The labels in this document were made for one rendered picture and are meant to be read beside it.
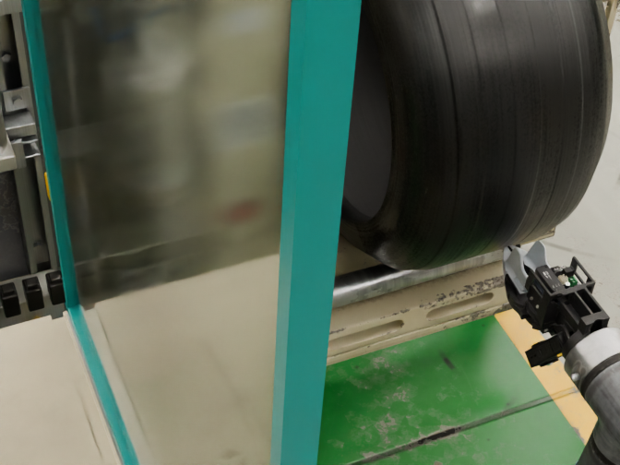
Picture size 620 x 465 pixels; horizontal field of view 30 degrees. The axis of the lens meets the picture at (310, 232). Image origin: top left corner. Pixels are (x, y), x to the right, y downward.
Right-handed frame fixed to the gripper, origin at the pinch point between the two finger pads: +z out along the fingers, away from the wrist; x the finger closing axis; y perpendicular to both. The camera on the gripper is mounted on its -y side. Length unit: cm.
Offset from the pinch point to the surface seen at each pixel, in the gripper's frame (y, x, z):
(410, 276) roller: -9.9, 10.1, 9.5
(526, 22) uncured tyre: 37.3, 2.4, 4.7
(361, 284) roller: -9.3, 18.1, 10.1
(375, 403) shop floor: -101, -12, 48
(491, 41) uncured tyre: 36.3, 7.7, 3.8
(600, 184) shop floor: -101, -105, 95
